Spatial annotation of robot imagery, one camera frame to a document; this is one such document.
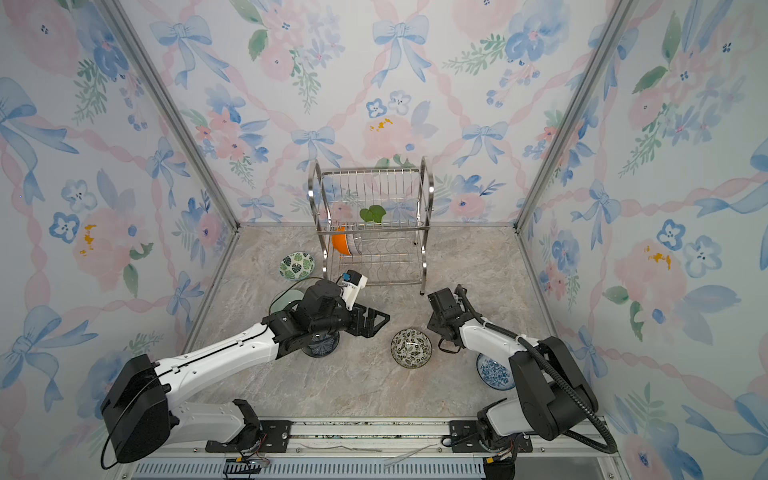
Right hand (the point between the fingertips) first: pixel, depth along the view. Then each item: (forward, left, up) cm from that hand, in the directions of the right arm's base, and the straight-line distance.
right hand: (439, 319), depth 93 cm
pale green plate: (+11, +49, -3) cm, 50 cm away
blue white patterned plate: (-16, -14, -2) cm, 21 cm away
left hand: (-7, +18, +17) cm, 26 cm away
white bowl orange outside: (+22, +32, +12) cm, 41 cm away
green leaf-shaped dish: (+20, +20, +26) cm, 39 cm away
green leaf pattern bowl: (+20, +49, 0) cm, 53 cm away
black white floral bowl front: (-9, +9, -1) cm, 13 cm away
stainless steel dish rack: (+16, +20, +26) cm, 36 cm away
